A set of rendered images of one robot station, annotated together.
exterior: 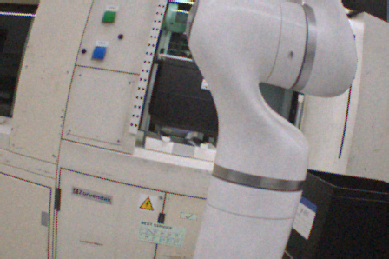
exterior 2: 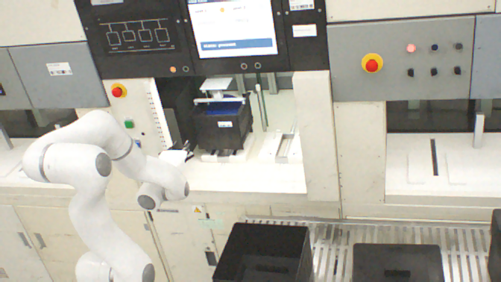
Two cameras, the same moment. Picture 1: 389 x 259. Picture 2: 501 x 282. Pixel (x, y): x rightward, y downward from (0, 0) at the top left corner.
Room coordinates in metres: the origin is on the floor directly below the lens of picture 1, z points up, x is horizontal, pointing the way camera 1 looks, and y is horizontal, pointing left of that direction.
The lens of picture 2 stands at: (-0.05, -0.97, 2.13)
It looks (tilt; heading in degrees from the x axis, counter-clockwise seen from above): 32 degrees down; 27
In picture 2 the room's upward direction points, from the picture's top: 11 degrees counter-clockwise
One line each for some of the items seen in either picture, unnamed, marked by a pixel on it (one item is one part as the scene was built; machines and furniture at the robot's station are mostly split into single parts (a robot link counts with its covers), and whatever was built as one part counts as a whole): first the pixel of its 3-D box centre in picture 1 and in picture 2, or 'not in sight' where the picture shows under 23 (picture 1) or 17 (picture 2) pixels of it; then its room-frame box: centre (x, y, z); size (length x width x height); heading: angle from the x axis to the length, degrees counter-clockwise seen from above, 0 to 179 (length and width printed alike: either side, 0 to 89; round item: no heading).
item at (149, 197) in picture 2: not in sight; (156, 189); (0.97, -0.06, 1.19); 0.13 x 0.09 x 0.08; 8
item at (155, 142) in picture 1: (180, 144); (229, 145); (1.65, 0.03, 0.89); 0.22 x 0.21 x 0.04; 8
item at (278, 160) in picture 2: not in sight; (285, 145); (1.69, -0.24, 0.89); 0.22 x 0.21 x 0.04; 8
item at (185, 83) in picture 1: (191, 87); (222, 115); (1.66, 0.03, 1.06); 0.24 x 0.20 x 0.32; 98
